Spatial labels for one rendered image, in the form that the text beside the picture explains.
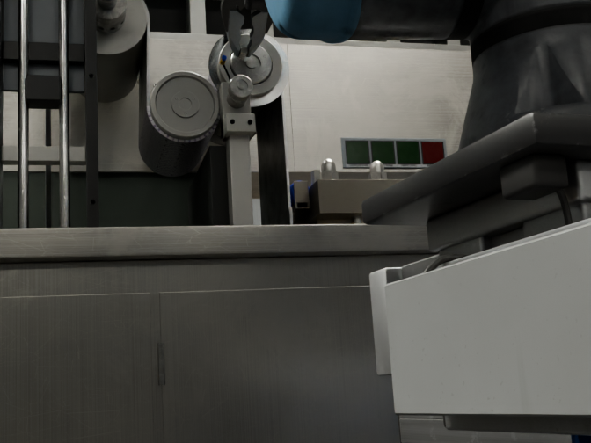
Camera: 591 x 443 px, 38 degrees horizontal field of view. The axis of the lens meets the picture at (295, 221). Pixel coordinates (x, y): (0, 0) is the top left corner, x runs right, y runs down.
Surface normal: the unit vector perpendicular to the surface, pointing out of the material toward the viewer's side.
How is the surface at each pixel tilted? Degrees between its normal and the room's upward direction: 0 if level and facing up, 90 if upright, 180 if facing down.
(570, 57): 72
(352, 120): 90
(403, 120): 90
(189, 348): 90
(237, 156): 90
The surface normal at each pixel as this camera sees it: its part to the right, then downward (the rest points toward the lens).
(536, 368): -0.93, -0.01
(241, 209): 0.24, -0.20
